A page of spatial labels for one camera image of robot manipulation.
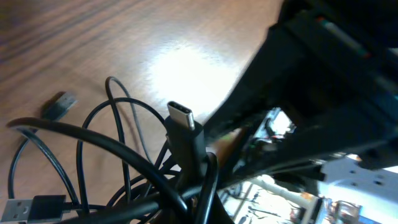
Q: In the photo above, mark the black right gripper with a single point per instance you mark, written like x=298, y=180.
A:
x=330, y=67

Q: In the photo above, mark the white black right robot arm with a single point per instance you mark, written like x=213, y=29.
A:
x=357, y=177

